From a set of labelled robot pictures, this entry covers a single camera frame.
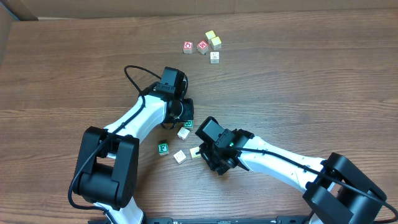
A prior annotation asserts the yellow front wooden block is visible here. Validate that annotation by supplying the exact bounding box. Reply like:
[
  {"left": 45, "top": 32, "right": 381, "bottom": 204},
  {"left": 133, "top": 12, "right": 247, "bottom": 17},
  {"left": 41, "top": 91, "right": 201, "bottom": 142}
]
[{"left": 210, "top": 36, "right": 222, "bottom": 50}]

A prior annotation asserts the yellow rear wooden block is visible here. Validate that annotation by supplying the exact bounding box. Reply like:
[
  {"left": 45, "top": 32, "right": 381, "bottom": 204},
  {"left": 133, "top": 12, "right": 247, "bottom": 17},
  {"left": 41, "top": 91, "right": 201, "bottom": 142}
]
[{"left": 205, "top": 30, "right": 216, "bottom": 42}]

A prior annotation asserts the red letter M block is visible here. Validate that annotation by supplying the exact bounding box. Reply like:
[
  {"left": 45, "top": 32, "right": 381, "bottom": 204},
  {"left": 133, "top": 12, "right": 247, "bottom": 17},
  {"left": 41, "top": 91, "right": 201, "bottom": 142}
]
[{"left": 197, "top": 40, "right": 209, "bottom": 55}]

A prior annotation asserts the green letter F block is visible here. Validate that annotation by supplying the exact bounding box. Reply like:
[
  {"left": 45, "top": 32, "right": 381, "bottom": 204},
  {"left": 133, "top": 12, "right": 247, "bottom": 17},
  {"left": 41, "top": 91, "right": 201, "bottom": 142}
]
[{"left": 158, "top": 142, "right": 169, "bottom": 156}]

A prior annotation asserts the plain E pretzel block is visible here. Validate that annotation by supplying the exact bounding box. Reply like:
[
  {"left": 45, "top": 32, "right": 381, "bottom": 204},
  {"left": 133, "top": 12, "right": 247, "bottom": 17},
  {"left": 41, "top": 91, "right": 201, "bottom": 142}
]
[{"left": 174, "top": 150, "right": 187, "bottom": 164}]

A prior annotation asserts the yellow wooden block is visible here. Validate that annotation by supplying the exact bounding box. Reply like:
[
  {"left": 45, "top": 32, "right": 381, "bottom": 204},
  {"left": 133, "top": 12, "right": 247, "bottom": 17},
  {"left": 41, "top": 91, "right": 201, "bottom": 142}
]
[
  {"left": 205, "top": 30, "right": 216, "bottom": 42},
  {"left": 210, "top": 36, "right": 222, "bottom": 50}
]

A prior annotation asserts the green letter B block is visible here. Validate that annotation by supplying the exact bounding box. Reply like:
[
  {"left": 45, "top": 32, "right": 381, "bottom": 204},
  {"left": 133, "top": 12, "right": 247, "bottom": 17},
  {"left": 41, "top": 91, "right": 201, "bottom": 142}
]
[{"left": 183, "top": 120, "right": 193, "bottom": 129}]

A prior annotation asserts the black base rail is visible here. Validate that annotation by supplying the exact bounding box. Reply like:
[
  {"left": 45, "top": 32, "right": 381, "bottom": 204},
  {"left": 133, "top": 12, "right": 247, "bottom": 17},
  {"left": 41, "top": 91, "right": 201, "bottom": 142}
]
[{"left": 88, "top": 214, "right": 366, "bottom": 224}]

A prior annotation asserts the blue X wooden block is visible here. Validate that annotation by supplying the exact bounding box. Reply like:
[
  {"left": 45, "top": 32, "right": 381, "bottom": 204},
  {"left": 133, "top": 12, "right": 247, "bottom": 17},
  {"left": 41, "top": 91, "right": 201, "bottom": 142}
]
[{"left": 210, "top": 52, "right": 220, "bottom": 64}]

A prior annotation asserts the red Y wooden block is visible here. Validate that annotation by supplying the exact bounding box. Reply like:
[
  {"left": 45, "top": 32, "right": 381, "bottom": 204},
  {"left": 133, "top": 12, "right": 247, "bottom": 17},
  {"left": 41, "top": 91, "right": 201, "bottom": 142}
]
[{"left": 190, "top": 147, "right": 201, "bottom": 159}]

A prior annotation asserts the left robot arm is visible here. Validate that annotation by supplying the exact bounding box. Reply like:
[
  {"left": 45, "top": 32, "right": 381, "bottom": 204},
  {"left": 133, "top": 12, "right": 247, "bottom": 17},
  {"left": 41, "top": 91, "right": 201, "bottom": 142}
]
[{"left": 67, "top": 67, "right": 194, "bottom": 223}]

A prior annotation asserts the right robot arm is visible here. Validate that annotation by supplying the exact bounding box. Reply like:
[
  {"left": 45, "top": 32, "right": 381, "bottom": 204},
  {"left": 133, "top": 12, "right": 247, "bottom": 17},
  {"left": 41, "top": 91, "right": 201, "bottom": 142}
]
[{"left": 195, "top": 117, "right": 386, "bottom": 224}]

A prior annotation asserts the red apple picture block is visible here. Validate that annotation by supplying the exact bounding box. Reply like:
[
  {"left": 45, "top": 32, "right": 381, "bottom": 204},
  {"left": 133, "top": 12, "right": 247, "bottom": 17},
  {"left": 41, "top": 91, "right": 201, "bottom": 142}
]
[{"left": 183, "top": 41, "right": 193, "bottom": 54}]

